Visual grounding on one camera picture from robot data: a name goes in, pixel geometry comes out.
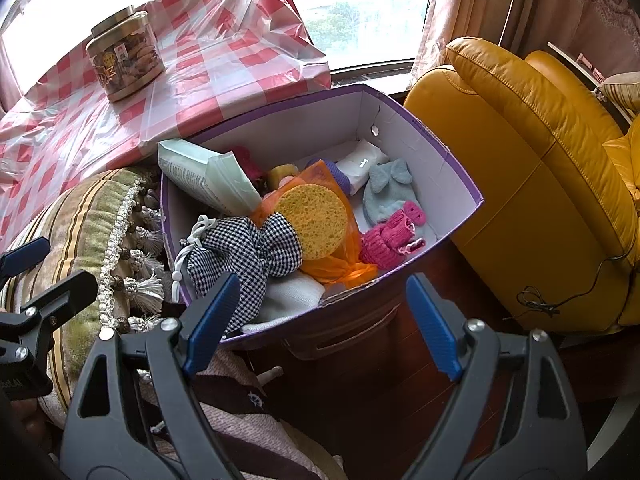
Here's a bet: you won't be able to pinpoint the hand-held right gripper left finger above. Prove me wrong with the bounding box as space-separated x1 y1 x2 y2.
59 271 243 480

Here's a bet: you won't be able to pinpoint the white tissue pack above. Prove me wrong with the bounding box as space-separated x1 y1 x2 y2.
335 139 391 196

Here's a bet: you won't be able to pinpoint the purple knitted item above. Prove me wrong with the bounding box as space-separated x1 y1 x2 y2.
305 157 352 196

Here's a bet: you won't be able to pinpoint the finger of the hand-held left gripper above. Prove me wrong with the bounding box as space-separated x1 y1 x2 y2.
0 270 100 361
0 236 51 281

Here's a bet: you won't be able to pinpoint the light blue knitted sock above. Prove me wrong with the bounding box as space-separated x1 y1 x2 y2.
361 157 439 241

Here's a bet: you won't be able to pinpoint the houndstooth drawstring pouch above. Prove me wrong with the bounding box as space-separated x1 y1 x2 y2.
170 212 305 339

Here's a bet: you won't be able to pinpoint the person's left hand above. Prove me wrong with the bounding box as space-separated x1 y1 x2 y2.
7 400 52 453

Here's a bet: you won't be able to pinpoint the gold pillow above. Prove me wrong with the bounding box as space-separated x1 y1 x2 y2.
597 72 640 122

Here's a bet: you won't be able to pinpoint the clear cookie jar gold lid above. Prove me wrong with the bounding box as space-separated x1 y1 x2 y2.
85 5 166 104

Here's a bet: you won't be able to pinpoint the pink checked tablecloth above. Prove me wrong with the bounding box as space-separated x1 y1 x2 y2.
0 0 333 242

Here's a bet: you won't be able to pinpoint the white cloth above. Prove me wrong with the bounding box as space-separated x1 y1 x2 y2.
240 277 326 336

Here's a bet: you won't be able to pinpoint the round yellow sponge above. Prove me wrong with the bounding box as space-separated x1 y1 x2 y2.
274 184 351 261

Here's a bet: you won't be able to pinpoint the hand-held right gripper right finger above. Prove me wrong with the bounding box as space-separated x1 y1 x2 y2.
402 272 588 480

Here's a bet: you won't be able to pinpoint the pink curtain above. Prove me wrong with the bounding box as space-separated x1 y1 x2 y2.
410 0 640 92

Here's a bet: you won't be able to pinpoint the beige and brown knit cloth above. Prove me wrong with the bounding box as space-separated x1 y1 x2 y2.
134 349 347 480

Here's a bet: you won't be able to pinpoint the pink knitted socks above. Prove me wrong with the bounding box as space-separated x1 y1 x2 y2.
359 200 429 271

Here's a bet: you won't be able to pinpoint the yellow leather armchair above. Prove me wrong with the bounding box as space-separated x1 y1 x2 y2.
402 36 640 337

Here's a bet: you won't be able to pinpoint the orange organza bag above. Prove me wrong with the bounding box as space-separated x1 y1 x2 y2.
250 160 379 291

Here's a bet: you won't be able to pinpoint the purple cardboard box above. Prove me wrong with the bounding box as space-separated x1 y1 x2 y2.
160 84 486 349

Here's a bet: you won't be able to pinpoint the black cable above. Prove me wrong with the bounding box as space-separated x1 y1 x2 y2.
516 240 637 319

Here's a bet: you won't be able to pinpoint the yellow block sponge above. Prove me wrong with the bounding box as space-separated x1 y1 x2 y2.
267 164 304 192

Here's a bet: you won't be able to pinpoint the striped tasselled cushion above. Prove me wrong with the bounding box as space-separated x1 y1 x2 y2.
0 162 174 412

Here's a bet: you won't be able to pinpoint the mint green tissue packet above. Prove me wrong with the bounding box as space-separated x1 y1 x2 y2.
157 139 264 216

